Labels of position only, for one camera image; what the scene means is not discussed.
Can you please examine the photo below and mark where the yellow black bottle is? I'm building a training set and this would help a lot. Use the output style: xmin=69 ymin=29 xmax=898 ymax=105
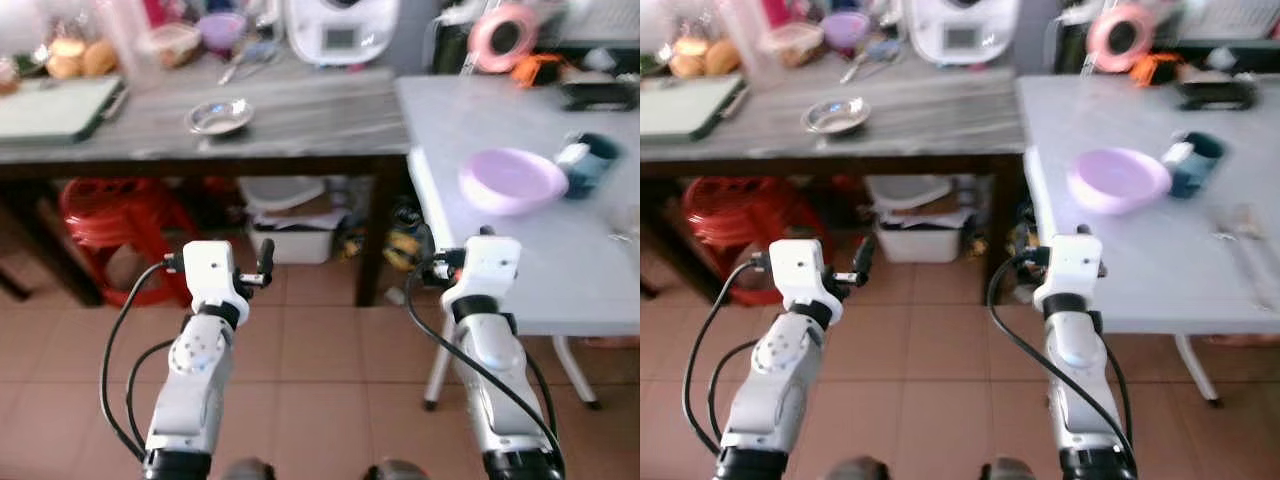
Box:
xmin=384 ymin=199 xmax=432 ymax=272
xmin=1009 ymin=194 xmax=1037 ymax=253

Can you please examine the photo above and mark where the white plastic storage box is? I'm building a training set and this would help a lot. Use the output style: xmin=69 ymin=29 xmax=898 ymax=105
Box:
xmin=864 ymin=174 xmax=977 ymax=265
xmin=238 ymin=176 xmax=354 ymax=267

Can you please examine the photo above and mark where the lilac plastic plate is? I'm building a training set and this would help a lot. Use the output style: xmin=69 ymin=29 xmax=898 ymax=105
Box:
xmin=1065 ymin=146 xmax=1174 ymax=217
xmin=458 ymin=147 xmax=570 ymax=217

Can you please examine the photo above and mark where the red plastic stool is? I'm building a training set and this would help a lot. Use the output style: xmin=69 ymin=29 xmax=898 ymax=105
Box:
xmin=682 ymin=176 xmax=803 ymax=306
xmin=57 ymin=177 xmax=202 ymax=307

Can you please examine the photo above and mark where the white folding table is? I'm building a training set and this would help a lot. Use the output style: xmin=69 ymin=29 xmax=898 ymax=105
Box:
xmin=1017 ymin=74 xmax=1280 ymax=407
xmin=396 ymin=74 xmax=641 ymax=412

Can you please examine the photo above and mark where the small steel bowl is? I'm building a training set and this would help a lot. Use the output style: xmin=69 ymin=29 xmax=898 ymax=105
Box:
xmin=800 ymin=97 xmax=872 ymax=137
xmin=185 ymin=98 xmax=256 ymax=137

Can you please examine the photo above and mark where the dark marble top table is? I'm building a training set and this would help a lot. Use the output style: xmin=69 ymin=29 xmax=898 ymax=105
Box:
xmin=0 ymin=55 xmax=413 ymax=307
xmin=640 ymin=55 xmax=1027 ymax=303

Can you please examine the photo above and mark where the teal mug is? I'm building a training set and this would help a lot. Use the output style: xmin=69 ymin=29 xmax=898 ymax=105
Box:
xmin=555 ymin=131 xmax=622 ymax=200
xmin=1160 ymin=131 xmax=1227 ymax=199

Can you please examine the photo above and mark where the steel cutlery piece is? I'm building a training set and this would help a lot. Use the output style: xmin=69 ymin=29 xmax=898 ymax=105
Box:
xmin=604 ymin=204 xmax=641 ymax=247
xmin=1209 ymin=204 xmax=1280 ymax=312

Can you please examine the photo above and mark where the steel spoon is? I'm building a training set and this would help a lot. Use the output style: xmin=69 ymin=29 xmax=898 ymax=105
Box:
xmin=214 ymin=44 xmax=282 ymax=87
xmin=839 ymin=44 xmax=902 ymax=87

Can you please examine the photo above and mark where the grey left robot knee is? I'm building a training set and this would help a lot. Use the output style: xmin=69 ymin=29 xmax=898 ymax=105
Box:
xmin=221 ymin=458 xmax=277 ymax=480
xmin=827 ymin=457 xmax=887 ymax=480

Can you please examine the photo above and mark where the grey robot knee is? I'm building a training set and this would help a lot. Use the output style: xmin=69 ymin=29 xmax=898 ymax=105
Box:
xmin=221 ymin=458 xmax=277 ymax=480
xmin=364 ymin=458 xmax=432 ymax=480
xmin=979 ymin=457 xmax=1037 ymax=480
xmin=827 ymin=457 xmax=887 ymax=480

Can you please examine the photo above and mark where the orange black tool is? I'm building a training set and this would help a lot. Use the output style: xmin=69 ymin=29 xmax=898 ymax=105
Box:
xmin=1130 ymin=51 xmax=1187 ymax=87
xmin=511 ymin=54 xmax=562 ymax=90

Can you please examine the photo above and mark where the grey right robot knee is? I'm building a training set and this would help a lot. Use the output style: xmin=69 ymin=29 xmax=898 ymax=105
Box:
xmin=979 ymin=457 xmax=1037 ymax=480
xmin=364 ymin=458 xmax=432 ymax=480

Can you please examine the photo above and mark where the pink round tape roll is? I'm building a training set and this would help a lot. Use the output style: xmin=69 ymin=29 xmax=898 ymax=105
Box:
xmin=1086 ymin=2 xmax=1162 ymax=74
xmin=467 ymin=2 xmax=542 ymax=74

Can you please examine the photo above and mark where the clear plastic food container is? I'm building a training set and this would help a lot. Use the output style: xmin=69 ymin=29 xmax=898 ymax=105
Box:
xmin=764 ymin=21 xmax=827 ymax=70
xmin=139 ymin=21 xmax=202 ymax=70

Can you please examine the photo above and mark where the purple bowl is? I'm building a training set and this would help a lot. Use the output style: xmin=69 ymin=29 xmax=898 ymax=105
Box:
xmin=196 ymin=11 xmax=249 ymax=52
xmin=819 ymin=11 xmax=872 ymax=52

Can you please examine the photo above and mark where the black flat tray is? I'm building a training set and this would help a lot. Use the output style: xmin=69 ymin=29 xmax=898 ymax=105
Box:
xmin=559 ymin=79 xmax=641 ymax=112
xmin=1174 ymin=77 xmax=1260 ymax=112

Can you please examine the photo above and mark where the white kitchen appliance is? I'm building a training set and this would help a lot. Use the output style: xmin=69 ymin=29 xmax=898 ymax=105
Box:
xmin=283 ymin=0 xmax=402 ymax=67
xmin=904 ymin=0 xmax=1022 ymax=67

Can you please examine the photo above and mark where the green cutting board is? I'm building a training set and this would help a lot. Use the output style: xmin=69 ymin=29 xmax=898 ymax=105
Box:
xmin=640 ymin=75 xmax=748 ymax=143
xmin=0 ymin=75 xmax=130 ymax=143

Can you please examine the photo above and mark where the clear plastic pitcher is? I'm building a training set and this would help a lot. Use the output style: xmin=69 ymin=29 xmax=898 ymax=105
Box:
xmin=719 ymin=0 xmax=777 ymax=87

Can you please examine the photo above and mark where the brown bread bun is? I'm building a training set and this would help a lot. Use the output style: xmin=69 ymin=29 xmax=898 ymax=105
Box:
xmin=83 ymin=40 xmax=120 ymax=78
xmin=706 ymin=39 xmax=747 ymax=77
xmin=46 ymin=38 xmax=87 ymax=81
xmin=671 ymin=37 xmax=710 ymax=79

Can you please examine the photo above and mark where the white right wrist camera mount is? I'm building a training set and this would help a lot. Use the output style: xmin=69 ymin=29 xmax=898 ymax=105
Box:
xmin=440 ymin=236 xmax=523 ymax=319
xmin=1033 ymin=233 xmax=1104 ymax=312

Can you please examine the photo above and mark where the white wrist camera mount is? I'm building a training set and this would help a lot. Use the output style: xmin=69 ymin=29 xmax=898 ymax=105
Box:
xmin=440 ymin=236 xmax=523 ymax=319
xmin=182 ymin=240 xmax=252 ymax=320
xmin=767 ymin=238 xmax=843 ymax=322
xmin=1033 ymin=233 xmax=1104 ymax=312

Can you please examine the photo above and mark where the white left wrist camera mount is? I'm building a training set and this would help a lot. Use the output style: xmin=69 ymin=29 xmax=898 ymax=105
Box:
xmin=182 ymin=240 xmax=252 ymax=320
xmin=767 ymin=238 xmax=843 ymax=322

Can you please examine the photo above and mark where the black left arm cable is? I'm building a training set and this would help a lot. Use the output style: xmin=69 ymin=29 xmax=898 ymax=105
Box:
xmin=99 ymin=255 xmax=191 ymax=463
xmin=683 ymin=253 xmax=776 ymax=459

